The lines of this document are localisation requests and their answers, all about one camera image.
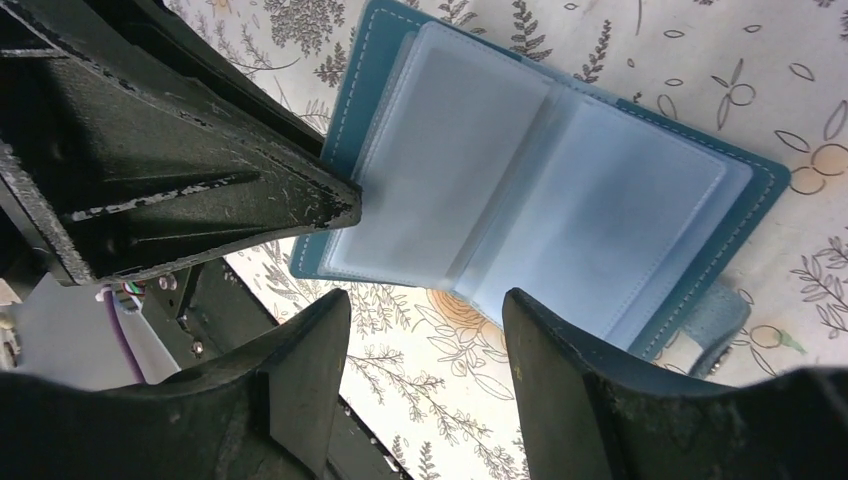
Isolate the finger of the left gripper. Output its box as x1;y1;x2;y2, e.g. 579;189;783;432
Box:
86;0;324;157
1;1;361;286

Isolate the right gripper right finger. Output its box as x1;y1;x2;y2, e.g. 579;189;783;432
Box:
502;288;847;479

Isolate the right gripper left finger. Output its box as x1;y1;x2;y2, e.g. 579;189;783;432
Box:
1;289;351;479

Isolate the blue leather card holder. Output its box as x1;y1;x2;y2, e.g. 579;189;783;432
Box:
289;1;790;361

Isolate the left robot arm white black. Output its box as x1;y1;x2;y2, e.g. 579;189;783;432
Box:
1;1;361;389

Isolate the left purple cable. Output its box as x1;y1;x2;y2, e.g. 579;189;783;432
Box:
95;281;148;386

